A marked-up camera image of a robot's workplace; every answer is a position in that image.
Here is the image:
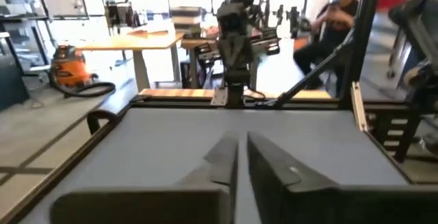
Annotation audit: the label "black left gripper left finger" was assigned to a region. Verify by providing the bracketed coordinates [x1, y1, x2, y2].
[49, 135, 240, 224]

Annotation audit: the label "wooden desk grey legs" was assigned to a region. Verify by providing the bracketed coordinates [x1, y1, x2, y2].
[77, 28, 185, 93]

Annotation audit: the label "silver aluminium extrusion bar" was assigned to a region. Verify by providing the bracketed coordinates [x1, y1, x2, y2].
[350, 82, 370, 133]

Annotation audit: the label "black white striped bin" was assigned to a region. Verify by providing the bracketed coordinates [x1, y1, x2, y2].
[170, 6, 203, 35]

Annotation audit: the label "black mesh electronics box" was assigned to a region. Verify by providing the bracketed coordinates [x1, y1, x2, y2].
[104, 0, 135, 29]

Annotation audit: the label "black cabinet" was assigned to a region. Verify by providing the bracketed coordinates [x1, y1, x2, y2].
[0, 55, 31, 112]

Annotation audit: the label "black frame post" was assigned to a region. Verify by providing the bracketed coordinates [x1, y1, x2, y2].
[338, 0, 385, 110]

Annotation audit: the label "black diagonal frame strut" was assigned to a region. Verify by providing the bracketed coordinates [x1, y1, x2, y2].
[273, 28, 357, 109]

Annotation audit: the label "black slotted frame bracket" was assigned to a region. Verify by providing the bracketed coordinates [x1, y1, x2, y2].
[364, 105, 424, 163]

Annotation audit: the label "orange shop vacuum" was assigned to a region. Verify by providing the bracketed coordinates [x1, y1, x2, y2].
[50, 45, 93, 88]

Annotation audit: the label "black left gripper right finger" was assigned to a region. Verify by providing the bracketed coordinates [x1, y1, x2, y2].
[246, 131, 438, 224]

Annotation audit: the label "person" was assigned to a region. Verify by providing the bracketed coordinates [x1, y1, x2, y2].
[293, 0, 361, 90]

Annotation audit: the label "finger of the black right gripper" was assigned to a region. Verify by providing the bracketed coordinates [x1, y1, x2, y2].
[218, 36, 239, 69]
[237, 35, 255, 69]

